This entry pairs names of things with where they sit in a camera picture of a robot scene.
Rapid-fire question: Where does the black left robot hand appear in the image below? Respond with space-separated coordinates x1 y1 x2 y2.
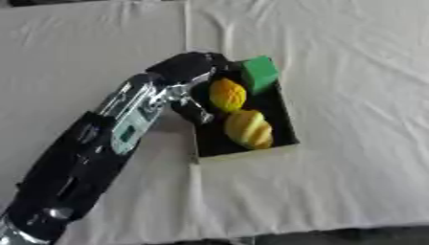
146 52 234 125

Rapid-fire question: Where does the open box with black inside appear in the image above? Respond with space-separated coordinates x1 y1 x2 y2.
188 57 302 165

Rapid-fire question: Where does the orange toy fruit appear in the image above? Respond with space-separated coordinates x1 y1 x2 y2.
208 78 248 114

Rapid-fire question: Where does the green cube block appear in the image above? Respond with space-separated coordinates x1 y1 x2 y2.
239 55 282 95

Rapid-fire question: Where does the yellow striped toy fruit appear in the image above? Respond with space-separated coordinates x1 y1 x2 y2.
222 109 275 150

